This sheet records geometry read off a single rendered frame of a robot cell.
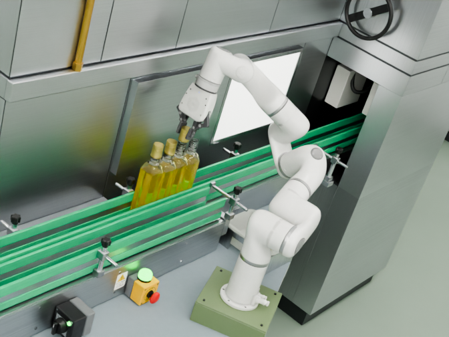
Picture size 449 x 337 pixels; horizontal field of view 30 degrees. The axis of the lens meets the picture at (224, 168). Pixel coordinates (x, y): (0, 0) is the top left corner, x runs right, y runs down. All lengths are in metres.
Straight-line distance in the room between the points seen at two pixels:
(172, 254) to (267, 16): 0.92
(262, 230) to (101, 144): 0.59
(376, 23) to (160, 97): 1.05
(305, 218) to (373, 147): 1.03
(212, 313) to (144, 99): 0.70
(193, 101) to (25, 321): 0.84
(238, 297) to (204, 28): 0.87
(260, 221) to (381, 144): 1.10
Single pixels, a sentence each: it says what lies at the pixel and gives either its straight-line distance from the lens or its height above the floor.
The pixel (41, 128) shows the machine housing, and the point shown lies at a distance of 2.44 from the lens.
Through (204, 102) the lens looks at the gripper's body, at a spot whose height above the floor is 1.31.
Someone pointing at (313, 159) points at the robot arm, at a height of 1.24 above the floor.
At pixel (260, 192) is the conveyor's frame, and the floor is 0.84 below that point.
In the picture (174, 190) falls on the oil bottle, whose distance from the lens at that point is 2.75.
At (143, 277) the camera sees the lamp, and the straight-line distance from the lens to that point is 2.57.
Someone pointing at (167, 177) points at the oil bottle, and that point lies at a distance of 2.68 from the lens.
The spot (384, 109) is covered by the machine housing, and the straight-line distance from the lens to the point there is 3.41.
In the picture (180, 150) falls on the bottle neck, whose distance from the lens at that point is 2.69.
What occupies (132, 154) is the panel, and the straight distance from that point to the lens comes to 2.74.
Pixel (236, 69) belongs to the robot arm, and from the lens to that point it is 2.58.
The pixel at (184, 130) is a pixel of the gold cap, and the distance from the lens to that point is 2.66.
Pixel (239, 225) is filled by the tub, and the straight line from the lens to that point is 3.02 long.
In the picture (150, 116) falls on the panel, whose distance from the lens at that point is 2.71.
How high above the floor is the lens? 2.40
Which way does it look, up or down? 29 degrees down
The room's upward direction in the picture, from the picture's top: 18 degrees clockwise
